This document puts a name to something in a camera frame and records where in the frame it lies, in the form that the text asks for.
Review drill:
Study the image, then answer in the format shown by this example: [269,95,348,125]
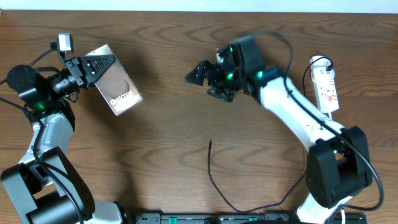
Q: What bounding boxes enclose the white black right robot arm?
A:
[185,35,380,223]

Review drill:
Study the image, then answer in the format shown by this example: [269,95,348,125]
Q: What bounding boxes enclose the white power strip cord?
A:
[327,112,346,224]

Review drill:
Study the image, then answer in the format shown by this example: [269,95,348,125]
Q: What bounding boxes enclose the white power strip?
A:
[310,55,339,114]

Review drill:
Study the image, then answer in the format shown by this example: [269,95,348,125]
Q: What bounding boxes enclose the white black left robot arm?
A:
[1,55,134,223]

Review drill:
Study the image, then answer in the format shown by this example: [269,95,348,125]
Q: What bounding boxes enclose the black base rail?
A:
[133,212,368,224]

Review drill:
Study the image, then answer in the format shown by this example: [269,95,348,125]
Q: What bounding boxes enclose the black charger cable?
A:
[207,55,335,214]

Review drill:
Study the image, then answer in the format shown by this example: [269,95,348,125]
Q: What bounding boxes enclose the Galaxy S25 Ultra smartphone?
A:
[95,57,143,116]

